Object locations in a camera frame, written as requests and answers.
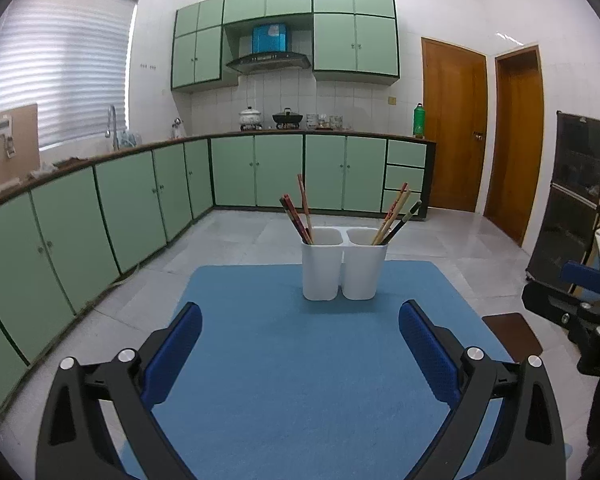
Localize right wooden door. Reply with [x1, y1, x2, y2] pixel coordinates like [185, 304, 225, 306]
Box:
[484, 46, 544, 245]

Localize left wooden door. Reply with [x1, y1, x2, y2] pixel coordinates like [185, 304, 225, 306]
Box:
[422, 38, 488, 211]

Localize brown cardboard board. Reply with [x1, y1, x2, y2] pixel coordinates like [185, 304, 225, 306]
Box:
[0, 104, 40, 193]

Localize black range hood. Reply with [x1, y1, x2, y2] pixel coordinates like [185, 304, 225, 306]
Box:
[226, 51, 311, 75]

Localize red orange bamboo chopstick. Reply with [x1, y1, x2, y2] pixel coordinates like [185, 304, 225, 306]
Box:
[297, 174, 313, 244]

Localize blue box above hood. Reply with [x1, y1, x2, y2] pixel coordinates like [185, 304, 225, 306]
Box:
[251, 23, 288, 53]

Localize red handled bamboo chopstick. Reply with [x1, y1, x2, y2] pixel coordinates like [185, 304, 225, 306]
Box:
[370, 181, 411, 247]

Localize green upper kitchen cabinets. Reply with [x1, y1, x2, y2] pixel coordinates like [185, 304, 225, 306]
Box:
[171, 0, 400, 92]

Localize white window blind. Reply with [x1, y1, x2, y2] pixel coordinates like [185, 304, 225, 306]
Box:
[0, 0, 137, 148]

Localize blue table mat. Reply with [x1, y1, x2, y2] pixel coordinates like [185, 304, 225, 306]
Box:
[152, 261, 507, 479]

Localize green bottle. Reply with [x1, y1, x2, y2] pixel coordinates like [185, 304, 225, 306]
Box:
[413, 103, 426, 138]

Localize green lower kitchen cabinets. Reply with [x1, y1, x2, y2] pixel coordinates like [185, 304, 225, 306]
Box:
[0, 131, 436, 413]

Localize wooden door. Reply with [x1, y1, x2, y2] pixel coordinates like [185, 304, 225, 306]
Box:
[422, 38, 488, 211]
[484, 46, 544, 245]

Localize white cooking pot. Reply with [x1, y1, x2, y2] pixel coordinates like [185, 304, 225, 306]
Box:
[239, 106, 262, 131]

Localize brown chair seat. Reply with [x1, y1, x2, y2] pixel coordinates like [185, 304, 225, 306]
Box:
[482, 312, 543, 362]

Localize dark black chopstick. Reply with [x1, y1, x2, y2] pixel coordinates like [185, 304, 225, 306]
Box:
[278, 198, 311, 246]

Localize black chopstick silver band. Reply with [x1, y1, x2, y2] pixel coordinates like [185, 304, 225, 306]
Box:
[380, 200, 422, 245]

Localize black oven cabinet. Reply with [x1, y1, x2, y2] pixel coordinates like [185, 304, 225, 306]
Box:
[527, 112, 600, 292]

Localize green kitchen cabinets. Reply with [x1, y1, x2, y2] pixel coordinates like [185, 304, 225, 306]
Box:
[171, 0, 400, 92]
[0, 131, 436, 413]

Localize small kettle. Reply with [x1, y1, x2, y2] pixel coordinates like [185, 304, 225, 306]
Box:
[171, 117, 183, 139]

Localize black wok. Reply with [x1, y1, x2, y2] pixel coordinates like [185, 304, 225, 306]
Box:
[272, 107, 303, 130]

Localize red black chopstick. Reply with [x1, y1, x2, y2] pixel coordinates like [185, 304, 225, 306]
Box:
[278, 194, 314, 246]

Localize white double utensil holder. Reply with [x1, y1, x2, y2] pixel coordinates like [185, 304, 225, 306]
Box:
[302, 226, 388, 301]

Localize chrome sink faucet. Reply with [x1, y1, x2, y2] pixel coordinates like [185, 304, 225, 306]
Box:
[105, 105, 120, 152]

